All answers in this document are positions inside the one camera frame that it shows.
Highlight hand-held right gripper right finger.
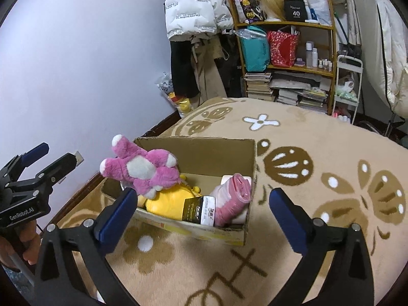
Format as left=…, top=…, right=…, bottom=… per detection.
left=269, top=187, right=375, bottom=306

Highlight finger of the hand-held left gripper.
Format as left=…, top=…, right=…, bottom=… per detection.
left=8, top=152, right=80, bottom=198
left=0, top=143, right=50, bottom=192

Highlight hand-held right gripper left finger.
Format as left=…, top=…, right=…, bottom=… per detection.
left=33, top=187, right=139, bottom=306

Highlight yellow bear plush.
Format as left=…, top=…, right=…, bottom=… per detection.
left=145, top=184, right=199, bottom=221

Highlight pink bear plush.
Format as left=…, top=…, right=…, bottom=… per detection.
left=100, top=134, right=182, bottom=199

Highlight pink cloth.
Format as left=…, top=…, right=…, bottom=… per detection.
left=210, top=173, right=252, bottom=227

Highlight black tissue pack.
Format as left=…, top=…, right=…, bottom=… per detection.
left=182, top=196, right=216, bottom=227

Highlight cardboard box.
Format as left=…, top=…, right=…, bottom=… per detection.
left=100, top=136, right=257, bottom=247

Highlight person's left hand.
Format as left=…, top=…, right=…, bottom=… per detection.
left=0, top=221, right=41, bottom=270

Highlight pink foam block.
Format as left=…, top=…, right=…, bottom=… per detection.
left=220, top=174, right=253, bottom=226

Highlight white fluffy bee plush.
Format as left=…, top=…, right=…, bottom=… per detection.
left=179, top=173, right=202, bottom=197

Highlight leaning book pile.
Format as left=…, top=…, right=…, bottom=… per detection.
left=276, top=87, right=329, bottom=113

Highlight plastic bag of toys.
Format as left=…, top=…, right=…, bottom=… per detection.
left=158, top=73, right=193, bottom=115

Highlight tall book stack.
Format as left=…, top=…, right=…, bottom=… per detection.
left=245, top=73, right=274, bottom=101

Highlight grey paper pile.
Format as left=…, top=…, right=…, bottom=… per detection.
left=271, top=71, right=331, bottom=90

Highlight plastic bag in cart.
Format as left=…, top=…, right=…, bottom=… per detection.
left=335, top=80, right=358, bottom=101

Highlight black hanging garment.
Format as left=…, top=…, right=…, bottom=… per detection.
left=220, top=33, right=247, bottom=98

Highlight black hanging trousers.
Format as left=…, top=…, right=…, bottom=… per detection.
left=170, top=40, right=200, bottom=99

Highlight white metal cart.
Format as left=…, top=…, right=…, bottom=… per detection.
left=331, top=55, right=364, bottom=125

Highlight beige hanging trousers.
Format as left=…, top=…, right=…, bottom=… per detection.
left=191, top=35, right=228, bottom=106

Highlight teal bag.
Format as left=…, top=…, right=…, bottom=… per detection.
left=239, top=26, right=270, bottom=72

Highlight red patterned bag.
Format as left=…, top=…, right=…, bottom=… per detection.
left=267, top=30, right=299, bottom=68

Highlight wooden shelf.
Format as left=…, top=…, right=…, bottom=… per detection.
left=229, top=0, right=337, bottom=115

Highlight white puffer jacket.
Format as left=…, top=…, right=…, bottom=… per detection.
left=165, top=0, right=235, bottom=42

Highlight black box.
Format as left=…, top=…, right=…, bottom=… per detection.
left=283, top=0, right=308, bottom=22

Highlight white hanging garment cover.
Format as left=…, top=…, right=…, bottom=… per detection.
left=351, top=0, right=408, bottom=118

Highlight blonde wig head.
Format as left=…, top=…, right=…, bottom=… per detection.
left=257, top=0, right=287, bottom=23

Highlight black pink patterned bag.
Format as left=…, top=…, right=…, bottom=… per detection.
left=229, top=0, right=262, bottom=24

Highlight white plastic bag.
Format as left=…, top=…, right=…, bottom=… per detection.
left=304, top=0, right=332, bottom=26

